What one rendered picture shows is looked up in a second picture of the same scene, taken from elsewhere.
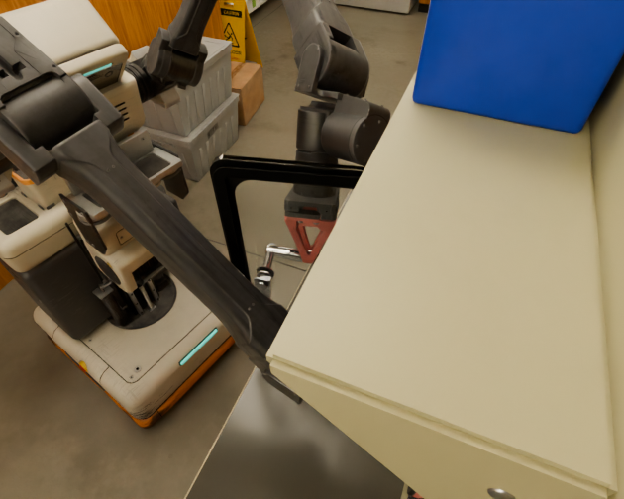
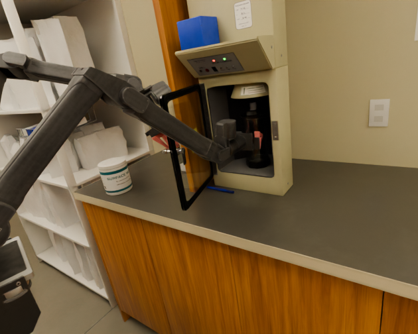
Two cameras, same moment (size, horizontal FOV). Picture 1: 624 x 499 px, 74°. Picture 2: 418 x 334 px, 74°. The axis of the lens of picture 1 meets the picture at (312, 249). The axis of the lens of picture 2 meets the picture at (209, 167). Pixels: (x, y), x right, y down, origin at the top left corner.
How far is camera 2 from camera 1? 0.92 m
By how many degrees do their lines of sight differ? 64
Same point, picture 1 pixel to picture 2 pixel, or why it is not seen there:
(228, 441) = (225, 230)
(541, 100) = (215, 40)
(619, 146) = (230, 36)
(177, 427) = not seen: outside the picture
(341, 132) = (164, 90)
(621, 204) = (240, 35)
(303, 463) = (239, 210)
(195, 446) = not seen: outside the picture
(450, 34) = (204, 31)
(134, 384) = not seen: outside the picture
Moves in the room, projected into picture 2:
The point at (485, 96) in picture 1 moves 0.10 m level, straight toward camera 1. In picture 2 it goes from (210, 41) to (236, 36)
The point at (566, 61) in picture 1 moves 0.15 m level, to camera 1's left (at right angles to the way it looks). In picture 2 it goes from (215, 32) to (205, 29)
